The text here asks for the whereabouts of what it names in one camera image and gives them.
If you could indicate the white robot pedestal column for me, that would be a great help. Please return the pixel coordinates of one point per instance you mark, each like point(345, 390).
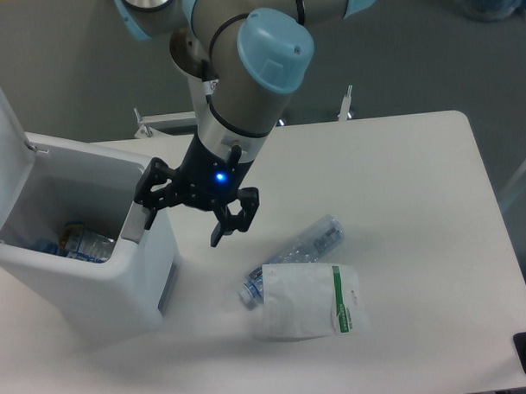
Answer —
point(194, 78)

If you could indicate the clear plastic water bottle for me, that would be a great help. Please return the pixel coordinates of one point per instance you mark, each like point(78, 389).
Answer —
point(313, 244)

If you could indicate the white green plastic pouch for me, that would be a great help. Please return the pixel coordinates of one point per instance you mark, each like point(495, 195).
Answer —
point(311, 300)

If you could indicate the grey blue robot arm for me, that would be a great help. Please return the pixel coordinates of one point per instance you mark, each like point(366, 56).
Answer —
point(258, 51)

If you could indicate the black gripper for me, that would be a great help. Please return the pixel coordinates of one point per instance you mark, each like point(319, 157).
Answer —
point(203, 181)

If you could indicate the white pedestal base frame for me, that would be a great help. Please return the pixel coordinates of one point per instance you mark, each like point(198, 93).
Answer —
point(243, 115)

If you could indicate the bottles inside trash can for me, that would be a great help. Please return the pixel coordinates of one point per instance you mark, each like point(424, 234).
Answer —
point(78, 242)

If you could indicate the white push-lid trash can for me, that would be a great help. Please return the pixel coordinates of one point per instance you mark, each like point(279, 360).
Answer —
point(46, 182)

